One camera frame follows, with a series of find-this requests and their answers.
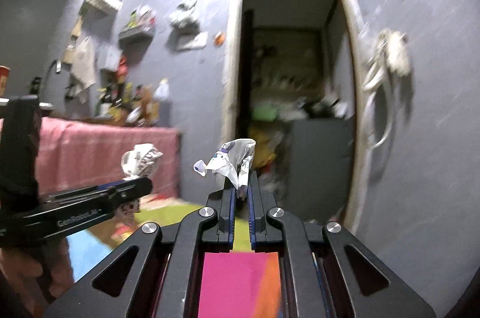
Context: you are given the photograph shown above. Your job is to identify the white printed paper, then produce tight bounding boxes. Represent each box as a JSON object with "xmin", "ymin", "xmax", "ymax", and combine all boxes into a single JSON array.
[{"xmin": 120, "ymin": 143, "xmax": 163, "ymax": 181}]

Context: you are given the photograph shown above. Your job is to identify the white blue wrapper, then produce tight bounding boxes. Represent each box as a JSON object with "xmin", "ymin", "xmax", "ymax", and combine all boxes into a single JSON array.
[{"xmin": 193, "ymin": 138, "xmax": 256, "ymax": 200}]

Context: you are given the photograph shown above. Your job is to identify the person's left hand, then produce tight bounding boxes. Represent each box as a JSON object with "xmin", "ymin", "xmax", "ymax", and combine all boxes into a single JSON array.
[{"xmin": 1, "ymin": 238, "xmax": 75, "ymax": 317}]

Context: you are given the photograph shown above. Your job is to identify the colourful patchwork table cloth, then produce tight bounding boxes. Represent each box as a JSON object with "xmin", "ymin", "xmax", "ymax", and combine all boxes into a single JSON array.
[{"xmin": 47, "ymin": 190, "xmax": 283, "ymax": 317}]

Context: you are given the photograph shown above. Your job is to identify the pink checked cloth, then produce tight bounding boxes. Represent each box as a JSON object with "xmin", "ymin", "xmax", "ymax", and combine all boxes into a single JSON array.
[{"xmin": 35, "ymin": 117, "xmax": 180, "ymax": 198}]

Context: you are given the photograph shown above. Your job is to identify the yellow bag in pantry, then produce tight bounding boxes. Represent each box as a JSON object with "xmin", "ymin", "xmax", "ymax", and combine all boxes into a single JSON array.
[{"xmin": 249, "ymin": 127, "xmax": 281, "ymax": 169}]

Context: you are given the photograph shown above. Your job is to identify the dark grey cabinet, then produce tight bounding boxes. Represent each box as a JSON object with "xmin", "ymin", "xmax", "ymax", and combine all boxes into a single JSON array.
[{"xmin": 285, "ymin": 118, "xmax": 355, "ymax": 224}]

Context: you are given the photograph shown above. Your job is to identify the beige hanging rag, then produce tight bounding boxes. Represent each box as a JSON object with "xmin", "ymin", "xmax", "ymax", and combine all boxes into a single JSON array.
[{"xmin": 70, "ymin": 36, "xmax": 96, "ymax": 104}]

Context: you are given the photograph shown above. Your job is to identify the black faucet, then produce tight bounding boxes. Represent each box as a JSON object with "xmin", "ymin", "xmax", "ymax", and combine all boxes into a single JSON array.
[{"xmin": 40, "ymin": 59, "xmax": 62, "ymax": 93}]

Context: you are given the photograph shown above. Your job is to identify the red paper cup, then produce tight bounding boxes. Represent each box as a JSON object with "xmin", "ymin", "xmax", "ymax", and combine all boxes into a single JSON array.
[{"xmin": 0, "ymin": 65, "xmax": 11, "ymax": 97}]

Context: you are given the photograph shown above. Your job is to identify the white rubber gloves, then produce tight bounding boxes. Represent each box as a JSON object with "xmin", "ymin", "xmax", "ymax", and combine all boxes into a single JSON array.
[{"xmin": 379, "ymin": 28, "xmax": 411, "ymax": 77}]

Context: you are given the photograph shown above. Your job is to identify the wooden door frame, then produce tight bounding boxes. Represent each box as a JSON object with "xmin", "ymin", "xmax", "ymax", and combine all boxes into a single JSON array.
[{"xmin": 220, "ymin": 0, "xmax": 373, "ymax": 234}]

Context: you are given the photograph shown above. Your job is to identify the grey wall shelf rack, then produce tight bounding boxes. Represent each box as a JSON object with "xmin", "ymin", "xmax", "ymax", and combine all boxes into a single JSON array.
[{"xmin": 118, "ymin": 25, "xmax": 156, "ymax": 45}]

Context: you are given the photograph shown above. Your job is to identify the wall switch plate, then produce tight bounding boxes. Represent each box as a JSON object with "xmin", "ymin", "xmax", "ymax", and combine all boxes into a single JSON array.
[{"xmin": 176, "ymin": 31, "xmax": 208, "ymax": 52}]

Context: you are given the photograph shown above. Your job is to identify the orange wall hook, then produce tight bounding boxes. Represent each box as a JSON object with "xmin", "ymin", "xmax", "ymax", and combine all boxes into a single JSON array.
[{"xmin": 213, "ymin": 31, "xmax": 226, "ymax": 47}]

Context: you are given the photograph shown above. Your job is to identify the white wall basket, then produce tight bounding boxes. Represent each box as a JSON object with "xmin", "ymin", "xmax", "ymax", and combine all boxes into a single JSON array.
[{"xmin": 84, "ymin": 0, "xmax": 123, "ymax": 14}]

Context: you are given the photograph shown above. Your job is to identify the white hose loop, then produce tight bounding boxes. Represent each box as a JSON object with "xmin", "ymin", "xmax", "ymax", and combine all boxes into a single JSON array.
[{"xmin": 361, "ymin": 50, "xmax": 396, "ymax": 150}]

